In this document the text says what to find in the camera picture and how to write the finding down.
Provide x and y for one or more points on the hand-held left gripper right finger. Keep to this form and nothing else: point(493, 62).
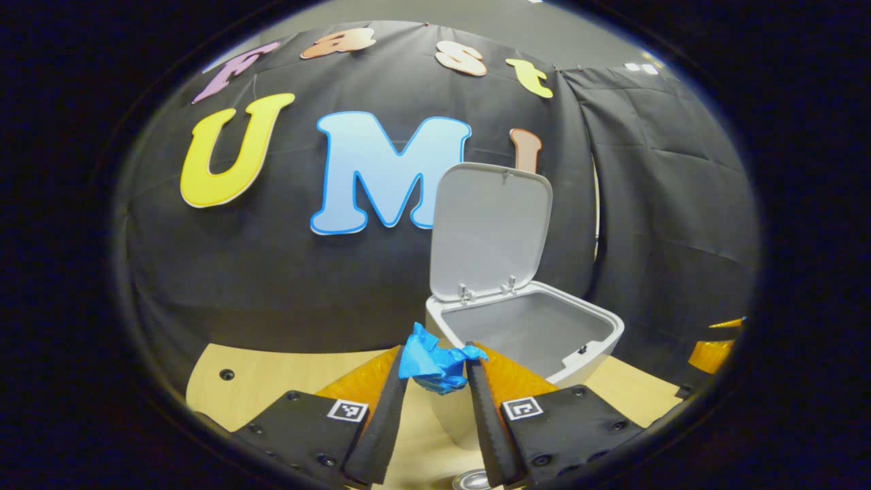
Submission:
point(491, 435)

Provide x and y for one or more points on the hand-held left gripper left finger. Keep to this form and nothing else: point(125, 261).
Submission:
point(381, 429)

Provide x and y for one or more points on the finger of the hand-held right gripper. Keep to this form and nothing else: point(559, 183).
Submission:
point(711, 355)
point(729, 323)

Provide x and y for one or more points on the silver pop can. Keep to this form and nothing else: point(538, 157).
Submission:
point(473, 482)

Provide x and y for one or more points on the blue paper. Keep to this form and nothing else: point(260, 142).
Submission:
point(435, 364)

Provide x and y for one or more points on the white desktop garbage bin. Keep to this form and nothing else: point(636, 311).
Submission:
point(490, 231)

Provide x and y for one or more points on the wooden desktop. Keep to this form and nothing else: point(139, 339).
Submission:
point(272, 381)

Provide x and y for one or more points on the black backdrop cloth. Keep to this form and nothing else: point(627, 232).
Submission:
point(272, 286)

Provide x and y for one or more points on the ceiling light panel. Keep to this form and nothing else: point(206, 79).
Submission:
point(642, 67)

